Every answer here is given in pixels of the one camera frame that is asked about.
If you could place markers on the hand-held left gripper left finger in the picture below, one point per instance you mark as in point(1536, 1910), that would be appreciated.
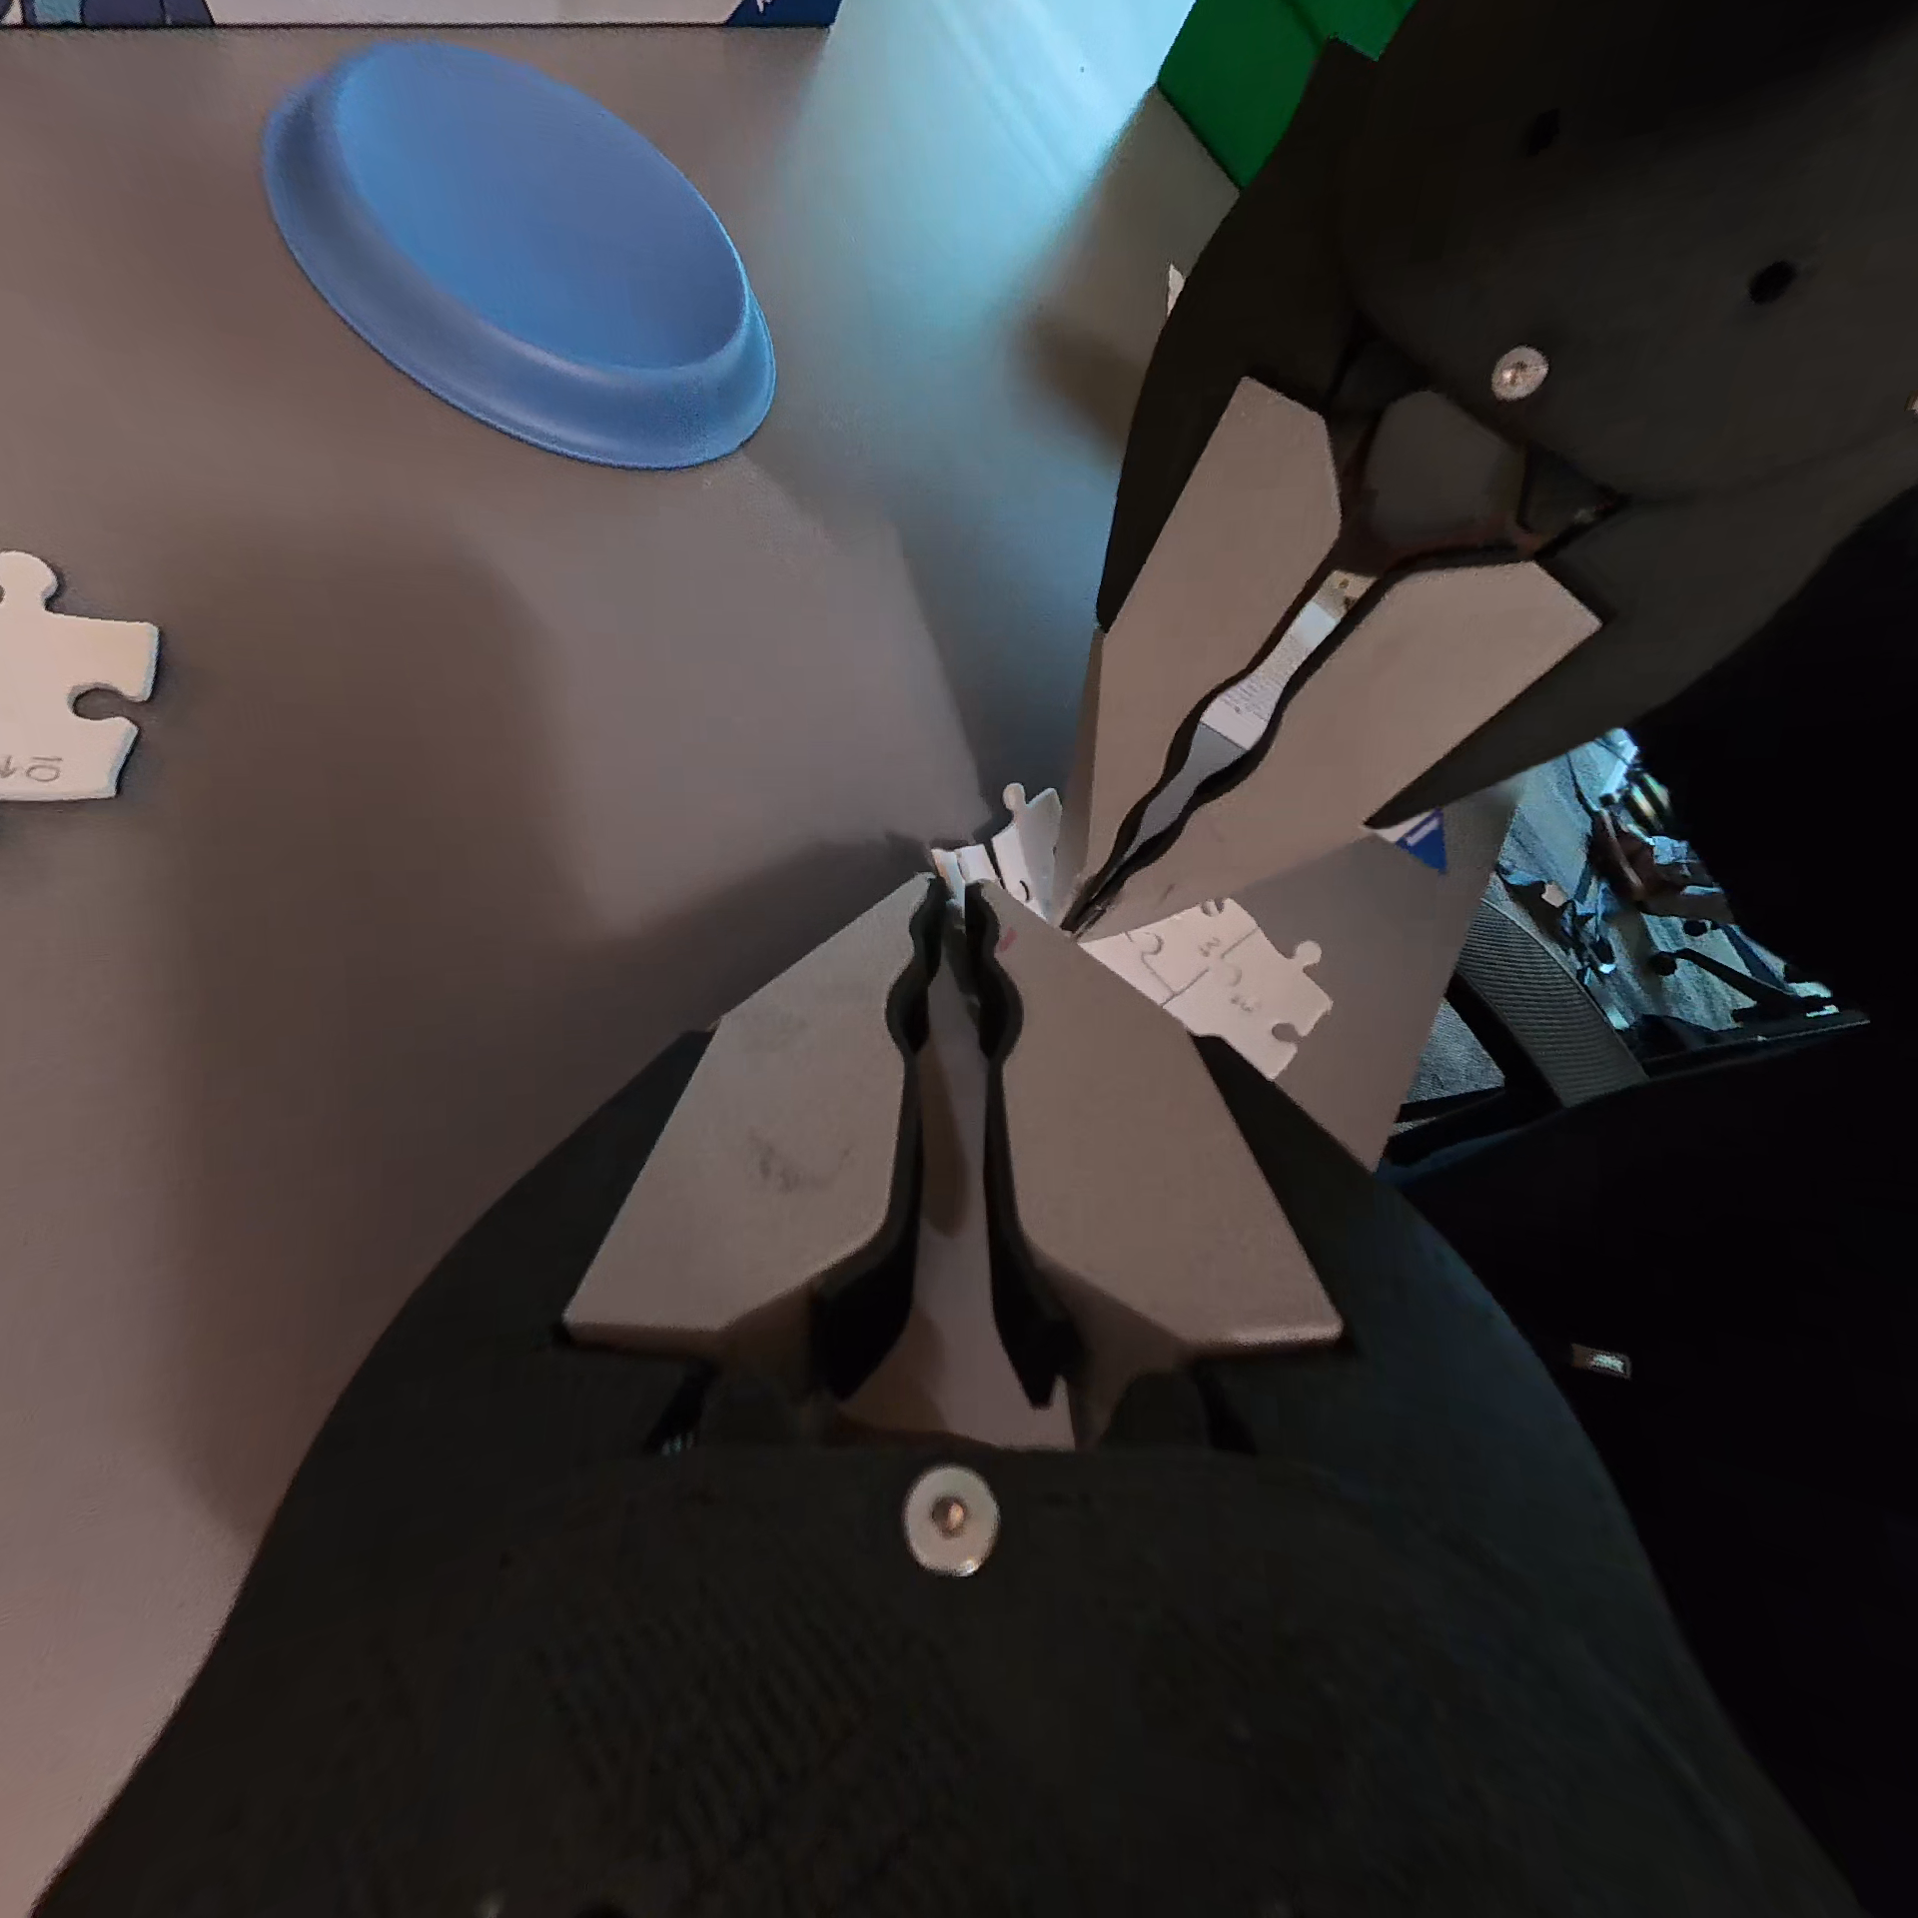
point(751, 1182)

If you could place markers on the cartoon print puzzle box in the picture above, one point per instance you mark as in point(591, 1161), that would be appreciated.
point(451, 11)

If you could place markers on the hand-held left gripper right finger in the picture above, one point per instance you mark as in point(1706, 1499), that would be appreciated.
point(1155, 1182)

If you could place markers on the green plastic bin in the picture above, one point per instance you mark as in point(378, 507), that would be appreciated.
point(1244, 76)

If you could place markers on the dark cloth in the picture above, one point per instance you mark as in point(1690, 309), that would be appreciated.
point(1723, 1275)

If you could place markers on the white printed puzzle bag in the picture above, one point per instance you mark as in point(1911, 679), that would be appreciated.
point(1265, 697)

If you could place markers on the assembled white puzzle pieces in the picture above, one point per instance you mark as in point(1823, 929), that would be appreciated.
point(1213, 974)

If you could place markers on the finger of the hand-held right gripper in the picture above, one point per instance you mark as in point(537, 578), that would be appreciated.
point(1213, 555)
point(1410, 689)

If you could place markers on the white puzzle piece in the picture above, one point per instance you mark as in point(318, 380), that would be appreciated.
point(60, 704)

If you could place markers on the blue round plastic stand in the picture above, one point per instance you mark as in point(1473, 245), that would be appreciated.
point(511, 254)

